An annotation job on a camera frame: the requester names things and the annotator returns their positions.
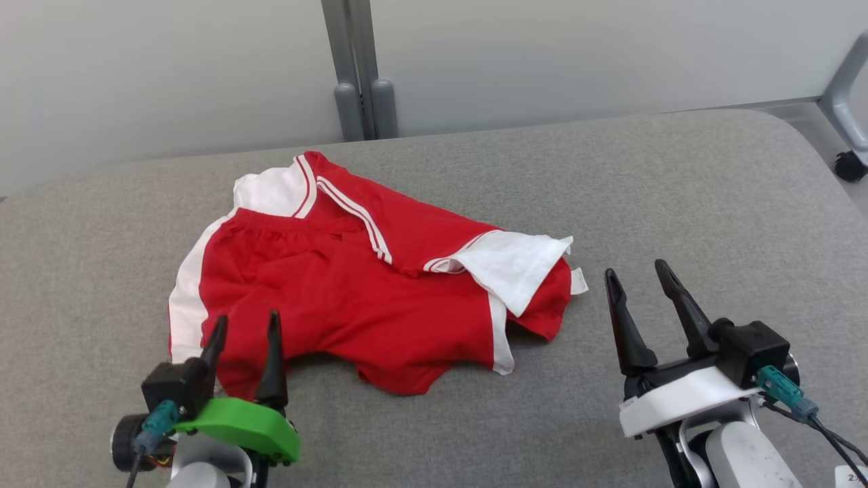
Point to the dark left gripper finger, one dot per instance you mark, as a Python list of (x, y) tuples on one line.
[(215, 346), (273, 373)]

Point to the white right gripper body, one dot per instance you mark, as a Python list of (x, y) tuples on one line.
[(678, 403)]

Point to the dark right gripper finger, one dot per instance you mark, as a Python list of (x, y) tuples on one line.
[(692, 325), (630, 346)]

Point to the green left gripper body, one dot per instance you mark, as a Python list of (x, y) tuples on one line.
[(244, 427)]

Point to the red shorts with white stripes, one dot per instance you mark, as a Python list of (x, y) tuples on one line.
[(339, 318)]

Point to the red white basketball jersey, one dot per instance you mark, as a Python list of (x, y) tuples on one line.
[(407, 230)]

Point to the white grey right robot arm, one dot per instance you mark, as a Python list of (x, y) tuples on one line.
[(746, 454)]

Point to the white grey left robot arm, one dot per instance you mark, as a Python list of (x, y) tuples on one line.
[(203, 474)]

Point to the black caster wheel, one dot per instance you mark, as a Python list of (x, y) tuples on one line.
[(851, 166)]

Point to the grey metal chair leg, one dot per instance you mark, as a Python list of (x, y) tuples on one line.
[(841, 88)]

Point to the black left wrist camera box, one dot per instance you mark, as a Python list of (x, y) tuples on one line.
[(173, 386)]

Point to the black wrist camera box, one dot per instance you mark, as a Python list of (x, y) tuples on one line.
[(173, 386), (753, 349)]

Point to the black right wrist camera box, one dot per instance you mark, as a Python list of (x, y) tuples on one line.
[(753, 349)]

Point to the grey rounded post foot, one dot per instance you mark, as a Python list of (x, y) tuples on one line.
[(384, 108), (348, 112)]

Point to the grey vertical partition post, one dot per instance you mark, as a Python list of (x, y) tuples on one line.
[(346, 41)]

